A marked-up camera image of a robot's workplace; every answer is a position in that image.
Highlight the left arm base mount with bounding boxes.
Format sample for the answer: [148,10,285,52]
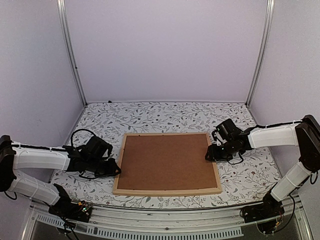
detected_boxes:
[48,195,93,223]

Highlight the brown backing board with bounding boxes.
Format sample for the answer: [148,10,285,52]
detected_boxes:
[117,134,218,190]

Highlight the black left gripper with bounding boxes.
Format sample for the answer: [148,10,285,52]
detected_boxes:
[86,158,121,179]

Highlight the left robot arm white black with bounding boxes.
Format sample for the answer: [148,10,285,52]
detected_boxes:
[0,135,122,217]

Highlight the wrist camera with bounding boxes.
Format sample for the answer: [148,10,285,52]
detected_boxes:
[211,118,243,144]
[85,136,113,159]

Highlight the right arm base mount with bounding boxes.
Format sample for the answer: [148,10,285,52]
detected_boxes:
[239,193,285,235]

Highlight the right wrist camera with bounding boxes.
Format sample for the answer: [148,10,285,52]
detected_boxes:
[211,118,243,144]

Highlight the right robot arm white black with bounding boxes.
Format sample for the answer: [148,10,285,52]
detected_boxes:
[205,114,320,218]

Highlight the left aluminium corner post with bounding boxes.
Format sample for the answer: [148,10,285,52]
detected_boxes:
[56,0,88,107]

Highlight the right aluminium corner post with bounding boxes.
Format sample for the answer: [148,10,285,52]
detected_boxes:
[245,0,276,108]

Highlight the aluminium front rail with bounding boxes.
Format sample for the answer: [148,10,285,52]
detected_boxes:
[21,194,313,240]

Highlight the aluminium corner post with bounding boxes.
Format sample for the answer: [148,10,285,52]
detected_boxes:
[56,0,88,107]
[245,0,276,108]

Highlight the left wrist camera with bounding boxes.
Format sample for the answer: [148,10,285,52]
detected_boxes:
[85,136,113,159]

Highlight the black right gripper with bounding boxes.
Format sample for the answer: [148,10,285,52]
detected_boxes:
[205,140,236,162]

